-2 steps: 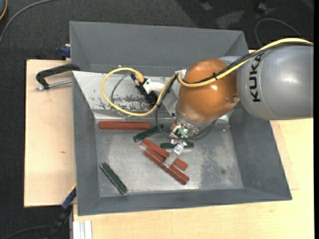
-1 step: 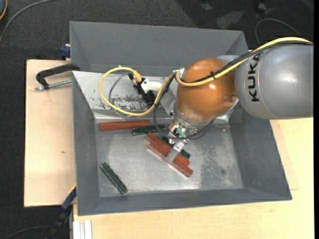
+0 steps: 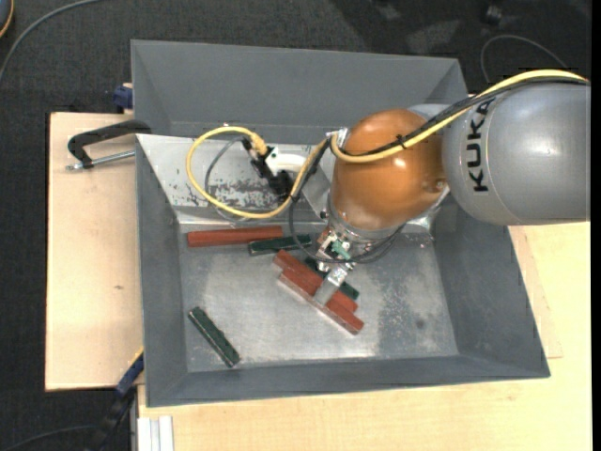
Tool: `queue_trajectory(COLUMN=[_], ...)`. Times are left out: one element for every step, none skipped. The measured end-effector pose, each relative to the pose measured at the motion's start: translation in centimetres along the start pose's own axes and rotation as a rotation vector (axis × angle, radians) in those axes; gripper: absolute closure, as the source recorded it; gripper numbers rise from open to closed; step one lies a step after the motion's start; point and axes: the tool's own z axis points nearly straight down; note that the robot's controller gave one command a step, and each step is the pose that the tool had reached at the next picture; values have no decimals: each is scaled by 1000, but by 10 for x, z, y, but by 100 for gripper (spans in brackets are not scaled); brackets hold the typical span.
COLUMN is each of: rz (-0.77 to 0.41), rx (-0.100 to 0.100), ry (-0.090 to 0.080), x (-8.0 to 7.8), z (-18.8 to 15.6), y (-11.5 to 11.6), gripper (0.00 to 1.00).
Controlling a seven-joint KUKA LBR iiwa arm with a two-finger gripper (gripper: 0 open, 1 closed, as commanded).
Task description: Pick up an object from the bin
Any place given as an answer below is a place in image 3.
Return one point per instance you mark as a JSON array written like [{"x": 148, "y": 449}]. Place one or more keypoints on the black cylinder on white bracket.
[{"x": 282, "y": 165}]

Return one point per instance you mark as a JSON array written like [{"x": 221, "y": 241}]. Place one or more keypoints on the red-brown flat block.
[
  {"x": 230, "y": 237},
  {"x": 298, "y": 270},
  {"x": 347, "y": 320}
]

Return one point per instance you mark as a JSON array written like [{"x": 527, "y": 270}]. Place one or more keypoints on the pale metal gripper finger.
[{"x": 328, "y": 288}]

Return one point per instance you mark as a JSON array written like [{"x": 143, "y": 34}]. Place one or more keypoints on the grey metal bin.
[{"x": 282, "y": 299}]

